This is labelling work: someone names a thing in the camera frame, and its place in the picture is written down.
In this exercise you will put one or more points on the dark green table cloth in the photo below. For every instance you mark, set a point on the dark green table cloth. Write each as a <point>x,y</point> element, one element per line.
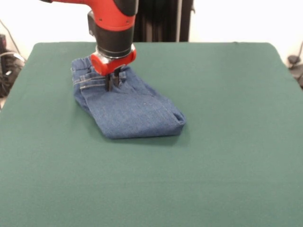
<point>94,177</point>

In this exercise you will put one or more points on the black floor device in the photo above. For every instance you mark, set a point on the black floor device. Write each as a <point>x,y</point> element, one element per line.
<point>296,68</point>

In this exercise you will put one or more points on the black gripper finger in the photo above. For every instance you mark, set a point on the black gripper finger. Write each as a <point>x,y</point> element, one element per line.
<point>116,79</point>
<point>109,84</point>

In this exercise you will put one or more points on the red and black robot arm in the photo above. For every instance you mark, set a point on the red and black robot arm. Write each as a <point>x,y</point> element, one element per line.
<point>113,23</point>

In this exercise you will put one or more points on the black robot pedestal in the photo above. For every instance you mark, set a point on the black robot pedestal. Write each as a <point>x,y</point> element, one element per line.
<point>163,21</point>

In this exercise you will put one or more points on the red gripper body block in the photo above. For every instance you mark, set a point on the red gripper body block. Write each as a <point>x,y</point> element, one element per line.
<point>101,66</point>

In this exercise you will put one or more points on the blue denim jeans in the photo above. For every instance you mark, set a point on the blue denim jeans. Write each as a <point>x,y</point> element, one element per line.
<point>132,116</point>

